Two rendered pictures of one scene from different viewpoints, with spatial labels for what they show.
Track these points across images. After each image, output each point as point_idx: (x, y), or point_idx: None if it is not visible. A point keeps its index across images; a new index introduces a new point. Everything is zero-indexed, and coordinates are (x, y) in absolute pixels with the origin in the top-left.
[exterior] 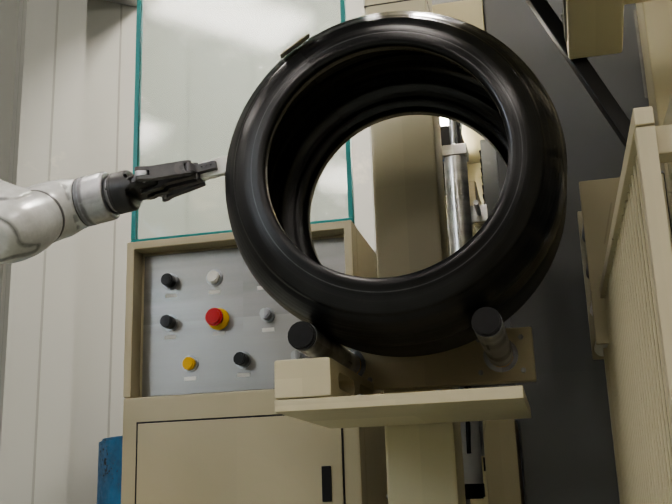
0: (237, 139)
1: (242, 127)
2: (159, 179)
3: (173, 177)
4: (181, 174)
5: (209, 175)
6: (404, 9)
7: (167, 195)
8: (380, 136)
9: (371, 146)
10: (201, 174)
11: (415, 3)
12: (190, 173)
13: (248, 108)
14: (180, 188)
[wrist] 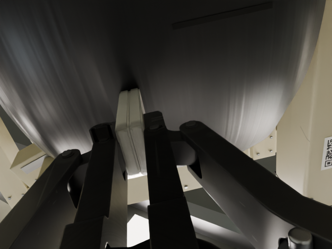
0: (15, 115)
1: (22, 128)
2: (11, 236)
3: (48, 190)
4: (49, 171)
5: (116, 119)
6: (283, 178)
7: (285, 229)
8: (307, 77)
9: (320, 71)
10: (117, 139)
11: (278, 174)
12: (64, 152)
13: (49, 152)
14: (226, 185)
